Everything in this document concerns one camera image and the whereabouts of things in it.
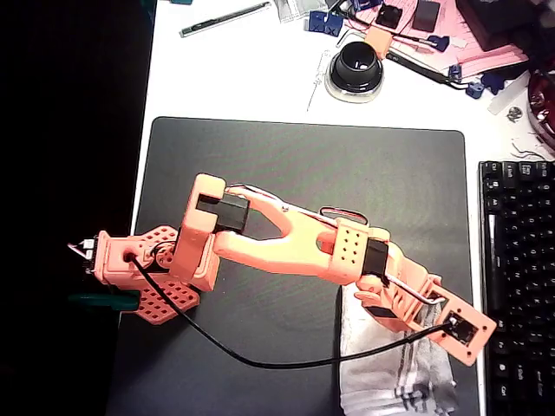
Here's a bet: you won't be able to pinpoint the grey striped cloth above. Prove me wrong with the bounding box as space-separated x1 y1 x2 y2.
336 286 460 416

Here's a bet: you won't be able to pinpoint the black keyboard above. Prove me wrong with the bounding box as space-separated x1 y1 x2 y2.
478 159 555 416

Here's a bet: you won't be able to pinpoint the dark grey desk mat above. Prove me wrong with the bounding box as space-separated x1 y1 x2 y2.
106 115 482 416

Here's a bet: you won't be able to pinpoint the white tape strip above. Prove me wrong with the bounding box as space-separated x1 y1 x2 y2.
486 71 532 116

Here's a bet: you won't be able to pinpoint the long black tool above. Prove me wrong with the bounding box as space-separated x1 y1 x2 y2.
385 49 470 91

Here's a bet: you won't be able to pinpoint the black round cap clear base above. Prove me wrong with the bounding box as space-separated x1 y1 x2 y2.
324 41 386 104

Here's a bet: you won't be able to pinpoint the dark red round object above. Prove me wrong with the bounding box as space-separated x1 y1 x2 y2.
526 68 555 145

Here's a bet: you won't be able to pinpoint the small orange box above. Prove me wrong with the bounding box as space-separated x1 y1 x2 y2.
364 28 395 58

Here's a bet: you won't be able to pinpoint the pink paper sheets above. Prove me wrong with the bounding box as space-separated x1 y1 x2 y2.
350 0 531 78

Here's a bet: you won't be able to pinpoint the metal allen key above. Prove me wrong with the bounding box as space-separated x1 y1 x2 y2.
336 29 370 49

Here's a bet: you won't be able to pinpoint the blue printed block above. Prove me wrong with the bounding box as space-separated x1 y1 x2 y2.
308 10 330 33
324 13 344 37

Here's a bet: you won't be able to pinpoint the black square module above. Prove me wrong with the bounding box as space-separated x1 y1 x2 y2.
375 3 405 30

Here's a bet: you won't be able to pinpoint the dark grey rectangular block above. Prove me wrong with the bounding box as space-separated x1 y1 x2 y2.
412 0 441 33

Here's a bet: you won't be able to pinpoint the dark maroon box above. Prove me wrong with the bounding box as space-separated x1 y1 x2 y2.
458 0 555 52

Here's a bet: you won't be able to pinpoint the black silver pen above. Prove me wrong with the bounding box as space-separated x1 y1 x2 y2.
180 2 272 38

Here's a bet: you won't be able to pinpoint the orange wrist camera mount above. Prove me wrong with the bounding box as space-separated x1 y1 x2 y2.
428 293 498 368

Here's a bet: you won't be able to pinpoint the black camera cable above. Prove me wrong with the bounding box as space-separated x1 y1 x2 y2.
127 253 457 370

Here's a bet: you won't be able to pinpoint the orange perforated base plate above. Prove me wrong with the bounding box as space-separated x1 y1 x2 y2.
129 224 201 326

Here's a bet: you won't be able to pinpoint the white plug with wires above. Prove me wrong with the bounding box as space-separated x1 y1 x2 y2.
68 237 97 263

